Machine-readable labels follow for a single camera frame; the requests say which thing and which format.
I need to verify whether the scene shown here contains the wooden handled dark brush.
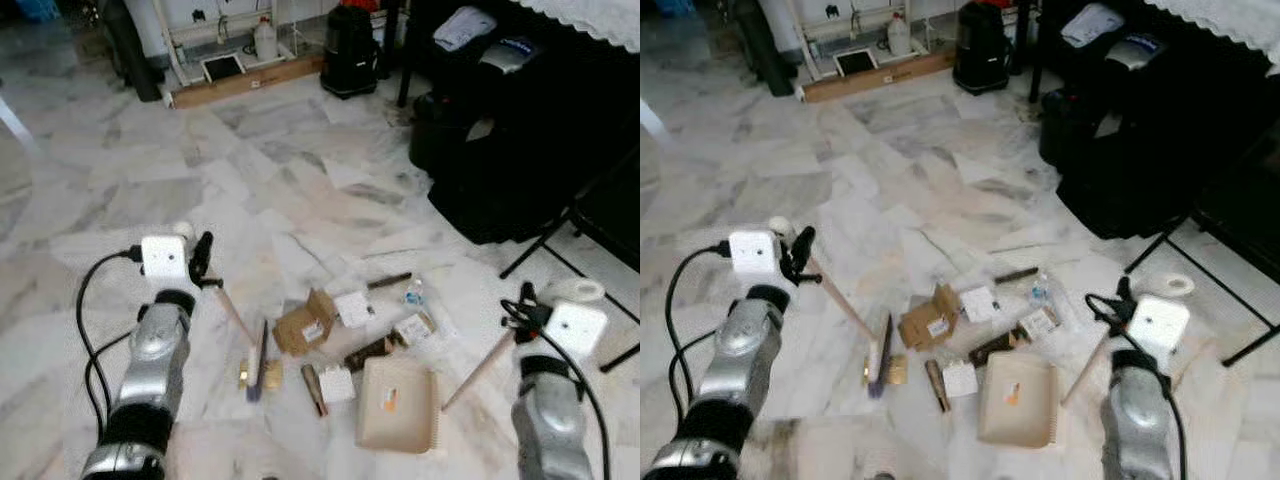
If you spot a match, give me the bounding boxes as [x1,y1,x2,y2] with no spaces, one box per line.
[768,215,898,400]
[173,219,273,403]

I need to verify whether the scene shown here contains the beige dustpan with handle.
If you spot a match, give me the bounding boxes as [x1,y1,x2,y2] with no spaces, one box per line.
[354,333,518,455]
[977,328,1113,450]

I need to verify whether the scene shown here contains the black folding chair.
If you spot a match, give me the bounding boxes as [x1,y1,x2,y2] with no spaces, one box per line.
[1124,120,1280,369]
[498,140,641,375]

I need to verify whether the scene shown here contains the white printed packet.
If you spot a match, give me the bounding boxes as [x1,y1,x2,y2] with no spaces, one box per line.
[1017,305,1062,342]
[394,312,437,347]

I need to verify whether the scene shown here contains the open brown cardboard box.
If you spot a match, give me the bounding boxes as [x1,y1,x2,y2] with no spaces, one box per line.
[896,282,964,352]
[271,288,339,357]

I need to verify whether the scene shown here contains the dark brown wrapper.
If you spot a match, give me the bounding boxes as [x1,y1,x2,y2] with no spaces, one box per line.
[967,329,1022,369]
[344,336,397,374]

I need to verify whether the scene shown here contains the black luggage bags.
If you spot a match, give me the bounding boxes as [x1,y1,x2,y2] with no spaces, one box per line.
[408,0,641,247]
[1036,0,1280,242]

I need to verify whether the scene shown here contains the small white square box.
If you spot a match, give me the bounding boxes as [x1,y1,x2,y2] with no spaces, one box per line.
[334,289,374,329]
[959,284,999,324]

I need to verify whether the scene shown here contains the brown cardboard tube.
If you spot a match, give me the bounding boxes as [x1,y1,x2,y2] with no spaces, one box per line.
[924,357,952,414]
[299,362,330,419]

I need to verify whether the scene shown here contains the long wooden plank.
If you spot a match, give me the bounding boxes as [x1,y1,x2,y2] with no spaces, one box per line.
[799,49,957,105]
[164,54,327,110]

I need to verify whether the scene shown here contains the white crumpled paper cube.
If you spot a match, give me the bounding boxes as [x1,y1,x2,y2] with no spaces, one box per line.
[941,359,980,400]
[319,366,357,405]

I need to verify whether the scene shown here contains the white framed dark tablet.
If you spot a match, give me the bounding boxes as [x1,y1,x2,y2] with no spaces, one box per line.
[832,47,880,79]
[199,52,247,84]

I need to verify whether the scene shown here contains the black cylinder roll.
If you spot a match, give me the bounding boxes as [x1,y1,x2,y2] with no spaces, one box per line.
[729,0,802,99]
[98,0,167,103]

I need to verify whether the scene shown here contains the white metal rack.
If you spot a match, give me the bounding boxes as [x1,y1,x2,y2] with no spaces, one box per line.
[779,0,963,82]
[148,0,333,87]

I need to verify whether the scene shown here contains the white plastic bottle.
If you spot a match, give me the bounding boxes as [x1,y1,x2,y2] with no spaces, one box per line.
[252,14,280,62]
[886,11,914,59]

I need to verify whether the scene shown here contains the silver and black pouch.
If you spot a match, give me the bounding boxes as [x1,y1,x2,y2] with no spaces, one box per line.
[479,37,542,77]
[1104,34,1167,74]

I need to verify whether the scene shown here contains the black round bin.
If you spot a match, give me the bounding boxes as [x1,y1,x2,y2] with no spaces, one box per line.
[951,0,1014,97]
[319,3,382,100]

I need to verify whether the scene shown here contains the white folded cloth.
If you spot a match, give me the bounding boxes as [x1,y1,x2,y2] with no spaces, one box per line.
[1059,2,1127,49]
[432,4,499,53]

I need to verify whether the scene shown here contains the white lace tablecloth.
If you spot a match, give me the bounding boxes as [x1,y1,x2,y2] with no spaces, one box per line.
[1144,0,1280,78]
[508,0,641,55]

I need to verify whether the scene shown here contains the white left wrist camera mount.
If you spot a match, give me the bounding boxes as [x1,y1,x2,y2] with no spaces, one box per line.
[728,229,782,279]
[140,234,192,282]

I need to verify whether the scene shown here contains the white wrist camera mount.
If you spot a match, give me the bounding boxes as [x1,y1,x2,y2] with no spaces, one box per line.
[1129,295,1192,358]
[544,300,609,362]
[728,229,782,279]
[140,234,192,282]

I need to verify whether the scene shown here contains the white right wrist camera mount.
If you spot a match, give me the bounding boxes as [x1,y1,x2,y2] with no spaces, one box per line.
[544,300,609,362]
[1129,295,1192,358]

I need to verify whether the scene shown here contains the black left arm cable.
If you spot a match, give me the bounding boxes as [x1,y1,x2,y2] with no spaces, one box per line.
[665,240,734,426]
[76,245,147,443]

